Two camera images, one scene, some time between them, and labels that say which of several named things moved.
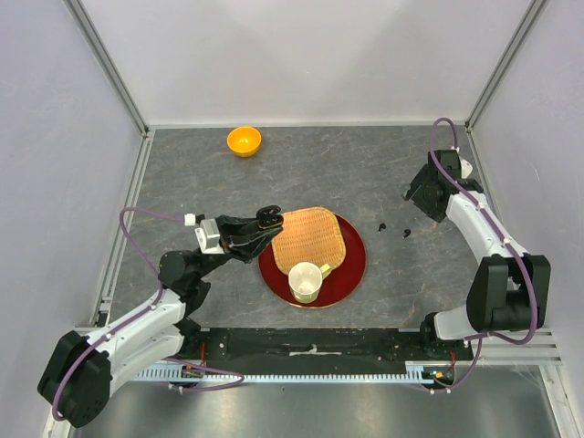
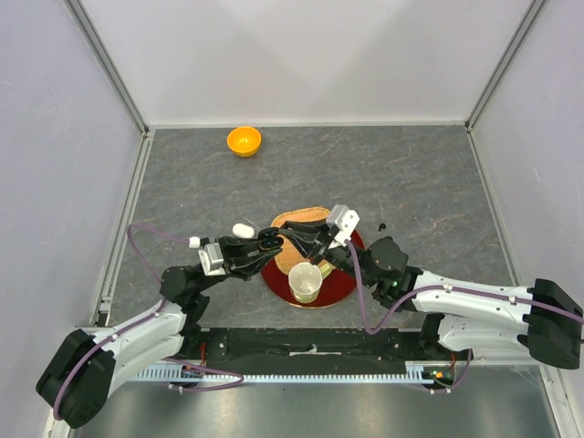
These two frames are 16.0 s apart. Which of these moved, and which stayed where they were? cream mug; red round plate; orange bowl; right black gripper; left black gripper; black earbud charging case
Moved: black earbud charging case; left black gripper; right black gripper
Stayed: cream mug; orange bowl; red round plate
